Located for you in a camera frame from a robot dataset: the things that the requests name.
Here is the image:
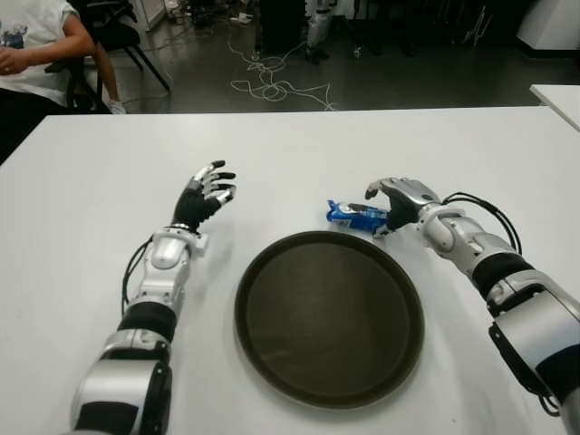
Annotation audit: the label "white storage unit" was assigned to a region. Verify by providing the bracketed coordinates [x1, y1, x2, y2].
[130, 0, 167, 33]

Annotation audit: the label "round dark brown tray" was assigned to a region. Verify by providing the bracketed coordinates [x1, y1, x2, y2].
[234, 229, 426, 407]

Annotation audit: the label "silver humanoid robot legs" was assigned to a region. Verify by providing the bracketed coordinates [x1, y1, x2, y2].
[304, 0, 339, 64]

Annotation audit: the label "black stand with caster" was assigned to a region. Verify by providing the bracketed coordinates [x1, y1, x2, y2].
[339, 13, 377, 59]

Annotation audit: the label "blue Oreo cookie pack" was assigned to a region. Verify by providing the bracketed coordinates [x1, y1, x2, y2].
[325, 198, 392, 237]

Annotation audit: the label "folded metal frame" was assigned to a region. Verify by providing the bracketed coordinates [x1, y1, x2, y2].
[461, 4, 493, 46]

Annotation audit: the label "right robot hand black silver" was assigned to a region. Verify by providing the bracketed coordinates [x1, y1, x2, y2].
[364, 178, 441, 239]

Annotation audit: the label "seated person in white shirt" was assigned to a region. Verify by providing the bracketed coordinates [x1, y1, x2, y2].
[0, 0, 128, 164]

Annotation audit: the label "left robot hand black silver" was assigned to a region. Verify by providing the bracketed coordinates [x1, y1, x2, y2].
[175, 159, 237, 230]

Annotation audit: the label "white side table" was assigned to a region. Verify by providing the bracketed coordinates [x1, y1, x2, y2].
[528, 83, 580, 132]

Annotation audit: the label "tangled white floor cable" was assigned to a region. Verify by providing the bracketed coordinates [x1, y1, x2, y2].
[149, 31, 339, 111]

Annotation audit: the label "black office chair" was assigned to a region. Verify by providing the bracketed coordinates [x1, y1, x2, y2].
[44, 0, 173, 114]

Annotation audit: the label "white angled cabinet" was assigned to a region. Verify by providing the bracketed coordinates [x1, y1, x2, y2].
[516, 0, 580, 60]

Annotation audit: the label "black cabinet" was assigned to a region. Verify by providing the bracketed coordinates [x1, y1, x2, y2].
[256, 0, 309, 55]

